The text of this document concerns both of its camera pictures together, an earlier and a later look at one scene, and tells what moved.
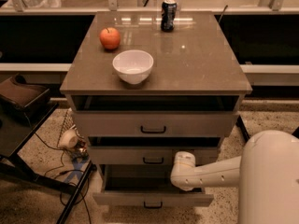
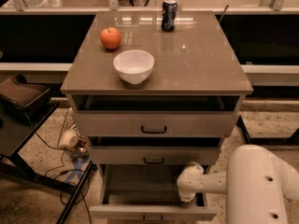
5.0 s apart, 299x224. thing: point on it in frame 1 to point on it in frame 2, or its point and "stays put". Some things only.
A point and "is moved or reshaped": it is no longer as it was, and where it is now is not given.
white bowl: (133, 65) stays put
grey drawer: (146, 186) is moved or reshaped
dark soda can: (168, 15) stays put
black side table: (17, 128) stays put
